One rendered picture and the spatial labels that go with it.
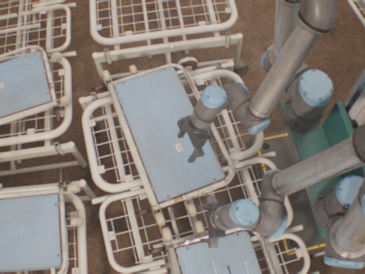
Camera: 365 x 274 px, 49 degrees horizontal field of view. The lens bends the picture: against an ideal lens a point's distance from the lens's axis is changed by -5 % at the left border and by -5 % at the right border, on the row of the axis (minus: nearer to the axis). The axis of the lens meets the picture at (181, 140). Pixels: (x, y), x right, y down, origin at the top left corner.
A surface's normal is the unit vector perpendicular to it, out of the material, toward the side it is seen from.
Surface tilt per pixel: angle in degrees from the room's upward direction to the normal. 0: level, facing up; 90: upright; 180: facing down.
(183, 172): 3
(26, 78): 5
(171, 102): 3
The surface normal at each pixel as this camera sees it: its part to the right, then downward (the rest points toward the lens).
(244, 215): 0.29, -0.33
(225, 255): 0.05, -0.44
